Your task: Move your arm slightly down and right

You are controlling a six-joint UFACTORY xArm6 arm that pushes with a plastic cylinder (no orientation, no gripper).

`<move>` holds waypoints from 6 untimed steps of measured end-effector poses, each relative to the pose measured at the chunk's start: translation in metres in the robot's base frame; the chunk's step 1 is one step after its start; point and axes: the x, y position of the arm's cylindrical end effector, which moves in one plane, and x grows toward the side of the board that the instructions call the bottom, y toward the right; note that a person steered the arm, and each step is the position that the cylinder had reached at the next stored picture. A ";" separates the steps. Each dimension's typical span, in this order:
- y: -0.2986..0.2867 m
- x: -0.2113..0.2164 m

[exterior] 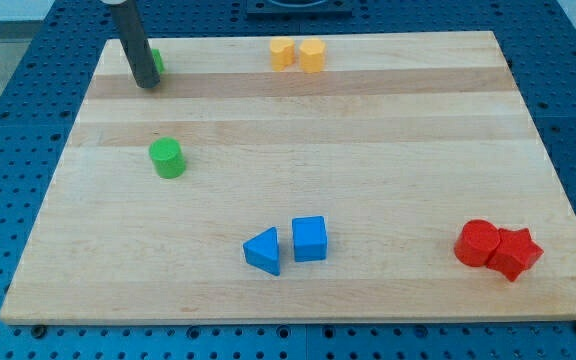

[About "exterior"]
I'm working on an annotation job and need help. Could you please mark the blue cube block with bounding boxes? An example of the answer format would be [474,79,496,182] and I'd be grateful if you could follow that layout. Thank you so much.
[292,216,328,262]

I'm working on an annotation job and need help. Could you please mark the yellow hexagon block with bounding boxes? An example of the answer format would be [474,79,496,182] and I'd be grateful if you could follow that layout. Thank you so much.
[299,38,326,73]

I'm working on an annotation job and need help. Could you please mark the blue triangle block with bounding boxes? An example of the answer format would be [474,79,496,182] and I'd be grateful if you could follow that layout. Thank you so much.
[242,227,280,276]

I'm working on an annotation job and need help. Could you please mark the green block behind tool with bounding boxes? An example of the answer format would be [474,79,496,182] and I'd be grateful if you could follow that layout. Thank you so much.
[151,48,165,74]

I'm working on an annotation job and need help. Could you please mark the green cylinder block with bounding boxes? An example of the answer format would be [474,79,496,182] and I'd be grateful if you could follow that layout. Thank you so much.
[149,137,186,179]

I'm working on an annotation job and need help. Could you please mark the yellow heart block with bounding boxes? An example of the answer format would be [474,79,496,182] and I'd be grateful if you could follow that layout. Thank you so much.
[269,37,295,71]

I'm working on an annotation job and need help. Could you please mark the wooden board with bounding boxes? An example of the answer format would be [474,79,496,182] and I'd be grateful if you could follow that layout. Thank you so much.
[0,31,576,325]

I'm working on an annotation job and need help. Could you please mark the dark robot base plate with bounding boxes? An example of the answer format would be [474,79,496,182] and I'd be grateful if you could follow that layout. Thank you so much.
[244,0,355,17]

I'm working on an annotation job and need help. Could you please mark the red star block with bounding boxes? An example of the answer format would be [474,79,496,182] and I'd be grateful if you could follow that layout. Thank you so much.
[486,228,544,282]

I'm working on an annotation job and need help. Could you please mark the red cylinder block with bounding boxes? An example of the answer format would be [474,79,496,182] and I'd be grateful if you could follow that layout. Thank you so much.
[453,219,500,267]

